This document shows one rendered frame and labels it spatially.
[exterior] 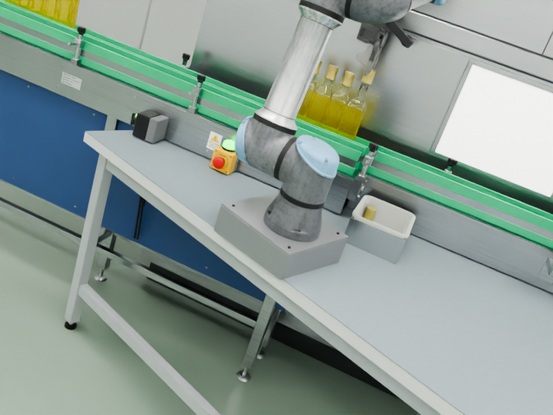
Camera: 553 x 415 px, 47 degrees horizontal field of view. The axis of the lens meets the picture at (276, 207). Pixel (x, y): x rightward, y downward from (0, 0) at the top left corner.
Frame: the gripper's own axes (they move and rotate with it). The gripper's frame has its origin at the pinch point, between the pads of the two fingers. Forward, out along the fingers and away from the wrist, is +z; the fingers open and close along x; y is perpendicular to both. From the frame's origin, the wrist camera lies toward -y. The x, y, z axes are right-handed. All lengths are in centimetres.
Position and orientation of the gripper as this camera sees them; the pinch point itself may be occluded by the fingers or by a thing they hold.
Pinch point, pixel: (369, 72)
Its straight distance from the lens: 208.1
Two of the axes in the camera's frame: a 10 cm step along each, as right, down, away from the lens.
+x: -3.2, 2.8, -9.1
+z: -3.0, 8.8, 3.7
